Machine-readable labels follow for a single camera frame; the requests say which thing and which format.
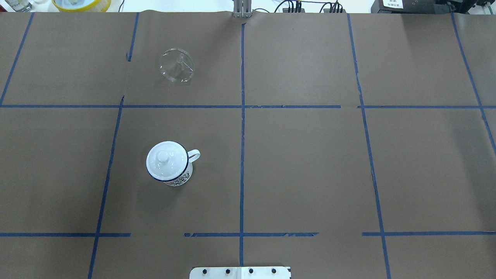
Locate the white cup lid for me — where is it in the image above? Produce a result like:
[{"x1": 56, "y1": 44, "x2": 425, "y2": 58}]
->
[{"x1": 145, "y1": 141, "x2": 188, "y2": 182}]

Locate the white enamel cup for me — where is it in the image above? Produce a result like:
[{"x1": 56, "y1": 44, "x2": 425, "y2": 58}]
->
[{"x1": 145, "y1": 141, "x2": 201, "y2": 187}]

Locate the black computer box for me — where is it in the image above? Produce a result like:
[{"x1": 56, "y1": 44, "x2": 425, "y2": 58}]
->
[{"x1": 370, "y1": 0, "x2": 451, "y2": 14}]

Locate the yellow tape roll with bowl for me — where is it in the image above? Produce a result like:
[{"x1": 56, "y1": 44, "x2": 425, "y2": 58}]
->
[{"x1": 51, "y1": 0, "x2": 112, "y2": 12}]

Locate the clear black cap bottle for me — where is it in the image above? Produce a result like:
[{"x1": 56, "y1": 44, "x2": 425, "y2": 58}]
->
[{"x1": 5, "y1": 0, "x2": 32, "y2": 12}]

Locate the aluminium frame post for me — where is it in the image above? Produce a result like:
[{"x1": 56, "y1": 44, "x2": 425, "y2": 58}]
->
[{"x1": 233, "y1": 0, "x2": 253, "y2": 18}]

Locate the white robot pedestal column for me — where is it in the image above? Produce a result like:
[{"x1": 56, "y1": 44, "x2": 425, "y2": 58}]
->
[{"x1": 189, "y1": 266, "x2": 292, "y2": 279}]

